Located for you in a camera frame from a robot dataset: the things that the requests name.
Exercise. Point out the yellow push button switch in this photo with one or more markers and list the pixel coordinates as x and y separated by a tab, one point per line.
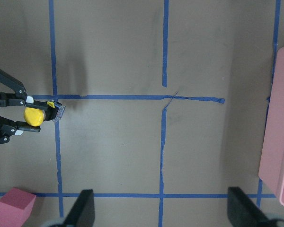
37	112

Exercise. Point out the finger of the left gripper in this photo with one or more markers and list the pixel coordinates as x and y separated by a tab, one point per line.
10	128
19	96

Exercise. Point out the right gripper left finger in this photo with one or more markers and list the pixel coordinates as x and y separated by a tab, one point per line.
82	213

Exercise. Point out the pink cube near center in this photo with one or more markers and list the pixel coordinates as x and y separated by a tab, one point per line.
15	207

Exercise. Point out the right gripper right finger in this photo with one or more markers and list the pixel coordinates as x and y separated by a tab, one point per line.
242	212

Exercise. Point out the pink plastic bin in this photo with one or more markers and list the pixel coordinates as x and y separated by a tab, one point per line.
271	169

